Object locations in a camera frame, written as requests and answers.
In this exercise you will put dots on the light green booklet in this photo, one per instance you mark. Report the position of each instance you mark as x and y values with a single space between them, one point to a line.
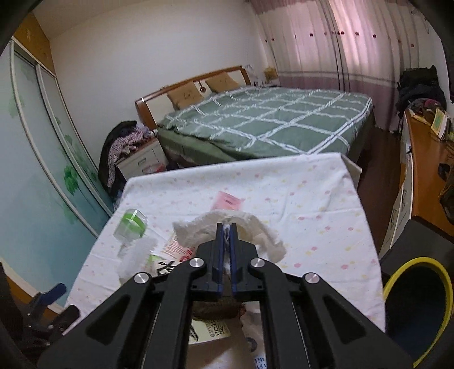
439 122

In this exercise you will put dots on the patterned clothes pile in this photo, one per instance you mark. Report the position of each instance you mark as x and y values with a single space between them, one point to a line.
122 145

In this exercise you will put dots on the dark bin with yellow rim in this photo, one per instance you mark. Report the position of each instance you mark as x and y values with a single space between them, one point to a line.
415 312

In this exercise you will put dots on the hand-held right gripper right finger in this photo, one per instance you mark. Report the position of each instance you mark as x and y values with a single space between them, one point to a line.
234 255

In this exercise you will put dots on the white packet with blue print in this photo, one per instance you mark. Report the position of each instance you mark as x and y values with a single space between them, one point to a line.
255 351

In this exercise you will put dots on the wooden desk with white drawers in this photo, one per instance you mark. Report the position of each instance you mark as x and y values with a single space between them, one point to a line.
425 159

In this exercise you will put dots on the small black object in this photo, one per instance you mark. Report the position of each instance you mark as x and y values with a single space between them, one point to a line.
443 171

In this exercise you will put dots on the cream printed carton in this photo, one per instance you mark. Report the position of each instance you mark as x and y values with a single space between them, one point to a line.
209 331

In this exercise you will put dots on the sliding door wardrobe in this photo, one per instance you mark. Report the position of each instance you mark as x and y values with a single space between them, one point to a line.
35 159

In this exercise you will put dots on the clear bottle with green label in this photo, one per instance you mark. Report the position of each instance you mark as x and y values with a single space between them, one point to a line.
133 225

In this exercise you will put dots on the pile of dark clothes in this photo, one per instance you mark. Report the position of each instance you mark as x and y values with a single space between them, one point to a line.
418 88

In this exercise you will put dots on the white nightstand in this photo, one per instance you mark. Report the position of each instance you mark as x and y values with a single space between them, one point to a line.
142 161

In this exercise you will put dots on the white paper towel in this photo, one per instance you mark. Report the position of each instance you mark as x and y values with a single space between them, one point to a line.
198 230

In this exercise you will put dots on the pink carton box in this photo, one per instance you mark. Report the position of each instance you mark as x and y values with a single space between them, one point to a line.
227 202

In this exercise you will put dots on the dark plastic bag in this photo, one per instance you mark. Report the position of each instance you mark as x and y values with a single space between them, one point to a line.
448 200

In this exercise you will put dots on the brown pillow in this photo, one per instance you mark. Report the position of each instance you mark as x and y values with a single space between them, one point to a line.
223 82
184 96

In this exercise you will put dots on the pink curtain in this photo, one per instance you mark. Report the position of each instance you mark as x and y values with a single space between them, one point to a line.
337 42

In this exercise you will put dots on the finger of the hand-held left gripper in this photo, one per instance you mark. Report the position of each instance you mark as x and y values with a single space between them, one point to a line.
53 292
69 317

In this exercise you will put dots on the desk clutter pile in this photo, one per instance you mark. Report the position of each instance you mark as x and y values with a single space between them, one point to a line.
422 108

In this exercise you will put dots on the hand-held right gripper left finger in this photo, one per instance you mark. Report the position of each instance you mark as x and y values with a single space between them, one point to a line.
222 248

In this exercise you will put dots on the bed with green checked cover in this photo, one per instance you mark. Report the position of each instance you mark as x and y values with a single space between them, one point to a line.
266 117

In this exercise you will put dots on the wooden bed headboard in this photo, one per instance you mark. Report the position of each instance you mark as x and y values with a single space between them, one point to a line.
152 110

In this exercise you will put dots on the white carton with black calligraphy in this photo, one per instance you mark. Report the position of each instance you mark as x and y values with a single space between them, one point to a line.
173 253

